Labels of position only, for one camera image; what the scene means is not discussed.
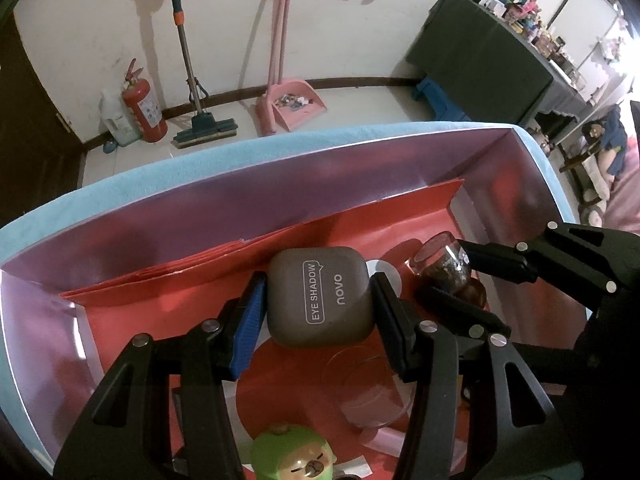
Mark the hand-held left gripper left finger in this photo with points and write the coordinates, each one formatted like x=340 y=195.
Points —
x=250 y=325

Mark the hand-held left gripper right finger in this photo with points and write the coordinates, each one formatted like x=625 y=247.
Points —
x=389 y=315

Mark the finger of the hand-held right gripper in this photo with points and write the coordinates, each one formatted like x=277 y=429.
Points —
x=500 y=260
x=460 y=310

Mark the dark speckled glass bottle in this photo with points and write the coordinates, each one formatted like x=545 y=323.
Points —
x=445 y=262

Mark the grey-brown eyeshadow case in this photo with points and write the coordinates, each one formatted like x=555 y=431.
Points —
x=320 y=300

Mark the clear glass cup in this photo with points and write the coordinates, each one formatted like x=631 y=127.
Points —
x=365 y=390

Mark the pink cardboard box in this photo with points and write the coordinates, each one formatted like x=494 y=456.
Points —
x=200 y=210

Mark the yellow-green toy figure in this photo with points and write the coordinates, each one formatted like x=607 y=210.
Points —
x=295 y=455

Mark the brown teddy bear blue clothes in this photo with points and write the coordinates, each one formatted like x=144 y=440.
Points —
x=607 y=140

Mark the blue plastic stool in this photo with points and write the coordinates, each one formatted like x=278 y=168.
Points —
x=442 y=100

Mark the dark cloth-covered table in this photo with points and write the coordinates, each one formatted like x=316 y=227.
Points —
x=475 y=55

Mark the pink dustpan and broom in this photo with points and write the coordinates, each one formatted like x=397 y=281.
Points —
x=292 y=102

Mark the red fire extinguisher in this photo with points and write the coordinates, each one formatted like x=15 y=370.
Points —
x=145 y=110

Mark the white plastic jug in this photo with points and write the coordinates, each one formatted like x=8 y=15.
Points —
x=117 y=120

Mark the row of cosmetic bottles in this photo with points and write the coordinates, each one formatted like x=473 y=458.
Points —
x=525 y=15

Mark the mop with orange grip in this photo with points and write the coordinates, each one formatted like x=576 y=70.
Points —
x=187 y=60

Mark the dark wooden door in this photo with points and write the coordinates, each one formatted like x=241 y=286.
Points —
x=30 y=125

